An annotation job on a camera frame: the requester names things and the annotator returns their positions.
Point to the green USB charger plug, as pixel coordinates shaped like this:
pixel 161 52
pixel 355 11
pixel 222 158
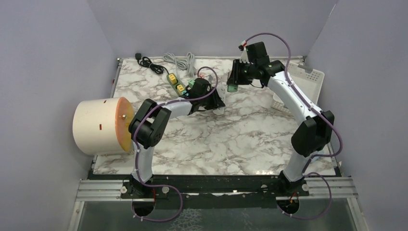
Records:
pixel 232 88

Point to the cream cylindrical drum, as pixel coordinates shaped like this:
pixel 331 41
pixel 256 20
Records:
pixel 100 127

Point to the white plastic basket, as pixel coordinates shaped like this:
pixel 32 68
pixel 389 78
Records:
pixel 309 80

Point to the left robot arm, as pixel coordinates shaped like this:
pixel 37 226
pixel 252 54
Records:
pixel 150 121

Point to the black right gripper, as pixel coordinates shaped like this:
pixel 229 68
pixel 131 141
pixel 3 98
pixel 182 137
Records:
pixel 235 77

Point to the white power strip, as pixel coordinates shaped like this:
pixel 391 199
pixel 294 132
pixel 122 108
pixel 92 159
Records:
pixel 222 92

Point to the light green charger plug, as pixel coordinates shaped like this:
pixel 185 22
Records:
pixel 191 83

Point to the green power strip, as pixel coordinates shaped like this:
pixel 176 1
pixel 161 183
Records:
pixel 174 87

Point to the yellow charger plug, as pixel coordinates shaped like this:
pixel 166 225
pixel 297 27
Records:
pixel 180 89
pixel 172 79

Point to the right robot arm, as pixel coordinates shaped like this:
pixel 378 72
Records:
pixel 314 125

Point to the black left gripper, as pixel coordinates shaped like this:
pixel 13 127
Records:
pixel 216 102

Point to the aluminium front rail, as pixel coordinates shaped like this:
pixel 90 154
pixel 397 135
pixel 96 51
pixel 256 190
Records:
pixel 310 188

